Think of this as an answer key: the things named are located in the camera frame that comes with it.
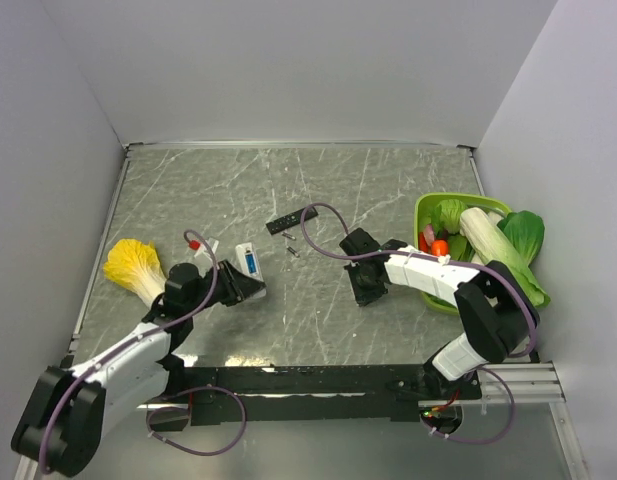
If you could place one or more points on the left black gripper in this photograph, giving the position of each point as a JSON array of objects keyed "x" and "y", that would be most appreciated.
[{"x": 237, "y": 285}]

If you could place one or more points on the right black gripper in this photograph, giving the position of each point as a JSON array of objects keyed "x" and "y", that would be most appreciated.
[{"x": 364, "y": 297}]

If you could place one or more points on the blue battery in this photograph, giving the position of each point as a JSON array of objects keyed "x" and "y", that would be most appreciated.
[{"x": 251, "y": 263}]

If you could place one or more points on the white remote control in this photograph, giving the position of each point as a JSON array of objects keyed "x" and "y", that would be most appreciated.
[{"x": 241, "y": 250}]

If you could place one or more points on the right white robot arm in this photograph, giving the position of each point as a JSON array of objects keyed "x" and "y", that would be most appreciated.
[{"x": 495, "y": 313}]

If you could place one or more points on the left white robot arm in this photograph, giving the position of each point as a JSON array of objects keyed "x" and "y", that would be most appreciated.
[{"x": 70, "y": 410}]

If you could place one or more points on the pink radish toy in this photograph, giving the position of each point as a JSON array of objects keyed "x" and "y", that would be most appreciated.
[{"x": 429, "y": 234}]

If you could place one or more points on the orange carrot toy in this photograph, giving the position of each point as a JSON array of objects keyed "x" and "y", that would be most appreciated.
[{"x": 439, "y": 248}]

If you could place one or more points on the green plastic basket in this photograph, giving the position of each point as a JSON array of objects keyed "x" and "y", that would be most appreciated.
[{"x": 423, "y": 207}]

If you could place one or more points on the green cabbage toy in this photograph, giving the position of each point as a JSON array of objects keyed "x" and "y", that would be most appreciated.
[{"x": 445, "y": 216}]

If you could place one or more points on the yellow cabbage toy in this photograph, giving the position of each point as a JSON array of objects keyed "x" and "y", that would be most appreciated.
[{"x": 136, "y": 267}]

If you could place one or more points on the large bok choy toy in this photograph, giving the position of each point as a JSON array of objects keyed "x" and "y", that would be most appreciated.
[{"x": 490, "y": 244}]

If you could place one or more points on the black mounting base plate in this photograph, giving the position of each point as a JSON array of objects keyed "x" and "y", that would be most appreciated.
[{"x": 298, "y": 393}]

